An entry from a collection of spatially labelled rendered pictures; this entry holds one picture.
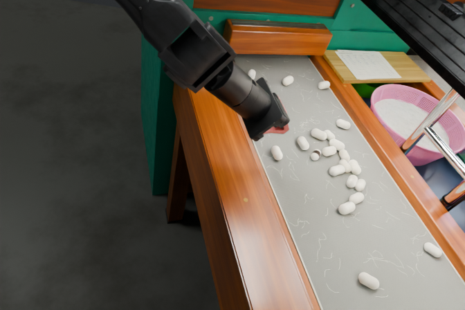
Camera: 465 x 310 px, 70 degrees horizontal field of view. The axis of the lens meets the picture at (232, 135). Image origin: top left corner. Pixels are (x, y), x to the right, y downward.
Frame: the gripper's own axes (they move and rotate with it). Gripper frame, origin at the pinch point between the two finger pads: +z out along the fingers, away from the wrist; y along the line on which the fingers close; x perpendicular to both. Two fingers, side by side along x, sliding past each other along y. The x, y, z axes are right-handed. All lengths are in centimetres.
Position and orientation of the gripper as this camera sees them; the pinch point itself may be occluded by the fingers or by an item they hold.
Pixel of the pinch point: (283, 129)
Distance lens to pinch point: 62.3
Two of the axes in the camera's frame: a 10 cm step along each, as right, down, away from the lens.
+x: -7.6, 5.6, 3.3
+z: 6.0, 4.0, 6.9
